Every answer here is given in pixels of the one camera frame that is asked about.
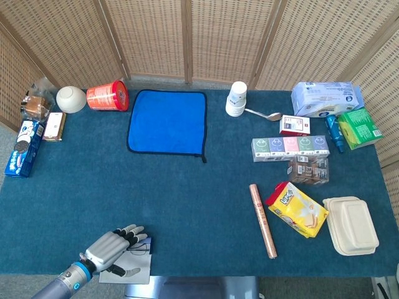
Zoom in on metal spoon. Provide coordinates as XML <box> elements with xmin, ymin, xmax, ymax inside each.
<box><xmin>244</xmin><ymin>108</ymin><xmax>283</xmax><ymax>122</ymax></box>

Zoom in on cream bowl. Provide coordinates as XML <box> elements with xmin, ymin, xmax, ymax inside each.
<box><xmin>55</xmin><ymin>85</ymin><xmax>87</xmax><ymax>114</ymax></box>

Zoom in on small white red box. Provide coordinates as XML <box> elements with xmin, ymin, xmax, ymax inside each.
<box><xmin>279</xmin><ymin>115</ymin><xmax>311</xmax><ymax>137</ymax></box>

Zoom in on blue glasses case grey lining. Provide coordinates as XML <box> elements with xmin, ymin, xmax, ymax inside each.
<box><xmin>99</xmin><ymin>237</ymin><xmax>153</xmax><ymax>285</ymax></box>

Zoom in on small brown white box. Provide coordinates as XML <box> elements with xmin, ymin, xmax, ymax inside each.
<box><xmin>42</xmin><ymin>112</ymin><xmax>67</xmax><ymax>143</ymax></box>

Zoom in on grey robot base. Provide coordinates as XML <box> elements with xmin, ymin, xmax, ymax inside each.
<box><xmin>123</xmin><ymin>275</ymin><xmax>261</xmax><ymax>299</ymax></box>

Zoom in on blue bottle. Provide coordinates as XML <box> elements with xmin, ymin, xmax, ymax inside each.
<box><xmin>325</xmin><ymin>114</ymin><xmax>345</xmax><ymax>153</ymax></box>

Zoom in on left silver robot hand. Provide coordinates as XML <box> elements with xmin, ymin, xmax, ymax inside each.
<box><xmin>79</xmin><ymin>224</ymin><xmax>149</xmax><ymax>278</ymax></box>

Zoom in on white blue tissue pack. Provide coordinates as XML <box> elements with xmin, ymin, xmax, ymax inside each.
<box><xmin>291</xmin><ymin>81</ymin><xmax>365</xmax><ymax>118</ymax></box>

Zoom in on yellow Lipo snack bag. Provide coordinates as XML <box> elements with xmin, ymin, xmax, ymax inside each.
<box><xmin>265</xmin><ymin>181</ymin><xmax>330</xmax><ymax>239</ymax></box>

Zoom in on clear bag with bread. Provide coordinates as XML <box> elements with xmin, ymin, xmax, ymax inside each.
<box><xmin>20</xmin><ymin>77</ymin><xmax>57</xmax><ymax>122</ymax></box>

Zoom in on pastel pocket tissue multipack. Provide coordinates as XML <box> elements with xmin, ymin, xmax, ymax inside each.
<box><xmin>251</xmin><ymin>135</ymin><xmax>330</xmax><ymax>163</ymax></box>

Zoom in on blue cloth black trim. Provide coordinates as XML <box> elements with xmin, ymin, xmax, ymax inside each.
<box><xmin>126</xmin><ymin>89</ymin><xmax>208</xmax><ymax>164</ymax></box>

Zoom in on brown clear-wrapped pack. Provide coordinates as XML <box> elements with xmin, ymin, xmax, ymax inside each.
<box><xmin>287</xmin><ymin>155</ymin><xmax>330</xmax><ymax>186</ymax></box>

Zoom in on white paper cup stack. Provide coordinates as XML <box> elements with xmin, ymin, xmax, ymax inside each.
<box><xmin>225</xmin><ymin>81</ymin><xmax>248</xmax><ymax>118</ymax></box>

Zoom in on blue Oreo cookie box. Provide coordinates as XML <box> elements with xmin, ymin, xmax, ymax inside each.
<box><xmin>4</xmin><ymin>120</ymin><xmax>45</xmax><ymax>179</ymax></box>

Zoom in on black eyeglasses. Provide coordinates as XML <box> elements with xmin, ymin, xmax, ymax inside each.
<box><xmin>126</xmin><ymin>241</ymin><xmax>151</xmax><ymax>255</ymax></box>

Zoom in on wicker folding screen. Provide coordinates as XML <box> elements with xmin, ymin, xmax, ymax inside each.
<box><xmin>0</xmin><ymin>0</ymin><xmax>399</xmax><ymax>187</ymax></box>

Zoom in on orange red-lidded can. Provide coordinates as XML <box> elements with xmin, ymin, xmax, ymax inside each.
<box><xmin>86</xmin><ymin>80</ymin><xmax>130</xmax><ymax>112</ymax></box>

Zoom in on teal table cloth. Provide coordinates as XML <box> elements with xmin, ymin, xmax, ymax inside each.
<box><xmin>0</xmin><ymin>89</ymin><xmax>392</xmax><ymax>278</ymax></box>

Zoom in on beige lunch box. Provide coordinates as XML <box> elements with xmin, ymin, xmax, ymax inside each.
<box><xmin>322</xmin><ymin>196</ymin><xmax>380</xmax><ymax>257</ymax></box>

